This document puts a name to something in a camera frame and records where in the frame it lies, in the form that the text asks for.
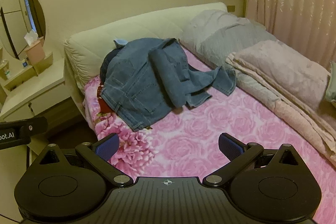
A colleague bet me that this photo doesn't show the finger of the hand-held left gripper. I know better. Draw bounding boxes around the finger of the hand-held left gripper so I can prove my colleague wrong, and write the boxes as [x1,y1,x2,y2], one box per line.
[18,117,48,139]

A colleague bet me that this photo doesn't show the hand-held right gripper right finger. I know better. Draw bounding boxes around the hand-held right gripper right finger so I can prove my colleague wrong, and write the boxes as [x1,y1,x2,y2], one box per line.
[202,132,305,186]

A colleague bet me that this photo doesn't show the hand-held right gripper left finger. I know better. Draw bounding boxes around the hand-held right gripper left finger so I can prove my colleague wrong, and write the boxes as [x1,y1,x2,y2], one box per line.
[34,133,134,186]

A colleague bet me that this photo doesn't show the blue denim jeans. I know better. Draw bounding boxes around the blue denim jeans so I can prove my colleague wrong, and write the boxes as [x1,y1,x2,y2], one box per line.
[101,38,237,132]

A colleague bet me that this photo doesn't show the pink floral blanket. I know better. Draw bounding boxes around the pink floral blanket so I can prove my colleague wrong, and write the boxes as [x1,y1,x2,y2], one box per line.
[84,47,336,219]

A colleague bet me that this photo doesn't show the red patterned sweater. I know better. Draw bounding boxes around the red patterned sweater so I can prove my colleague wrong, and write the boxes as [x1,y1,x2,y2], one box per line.
[97,84,116,113]

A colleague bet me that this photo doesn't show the white dressing table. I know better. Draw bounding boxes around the white dressing table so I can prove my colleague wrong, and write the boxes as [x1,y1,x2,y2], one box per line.
[0,52,87,172]

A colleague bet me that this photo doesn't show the white plastic cup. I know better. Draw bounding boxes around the white plastic cup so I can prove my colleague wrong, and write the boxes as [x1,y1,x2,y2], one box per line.
[0,60,11,80]

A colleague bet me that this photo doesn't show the pink tissue box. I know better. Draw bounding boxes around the pink tissue box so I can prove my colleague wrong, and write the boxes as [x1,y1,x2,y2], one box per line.
[24,30,46,66]

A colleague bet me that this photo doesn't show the dark navy garment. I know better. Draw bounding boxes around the dark navy garment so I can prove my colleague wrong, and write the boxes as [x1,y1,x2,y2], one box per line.
[100,49,118,81]

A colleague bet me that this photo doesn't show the folded pink quilt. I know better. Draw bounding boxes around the folded pink quilt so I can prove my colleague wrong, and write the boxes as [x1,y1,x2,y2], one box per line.
[226,40,336,156]

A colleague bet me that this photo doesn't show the grey striped duvet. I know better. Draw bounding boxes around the grey striped duvet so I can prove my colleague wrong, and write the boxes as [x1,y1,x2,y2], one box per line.
[180,9,279,109]

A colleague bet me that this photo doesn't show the white padded headboard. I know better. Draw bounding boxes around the white padded headboard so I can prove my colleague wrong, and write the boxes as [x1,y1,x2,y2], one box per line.
[63,2,228,119]

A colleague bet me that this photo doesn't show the grey-green pillow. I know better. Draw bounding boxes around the grey-green pillow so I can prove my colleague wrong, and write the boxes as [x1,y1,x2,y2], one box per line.
[325,61,336,106]

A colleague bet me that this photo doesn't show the oval wall mirror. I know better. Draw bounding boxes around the oval wall mirror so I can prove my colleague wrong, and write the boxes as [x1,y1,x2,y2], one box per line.
[0,0,46,60]

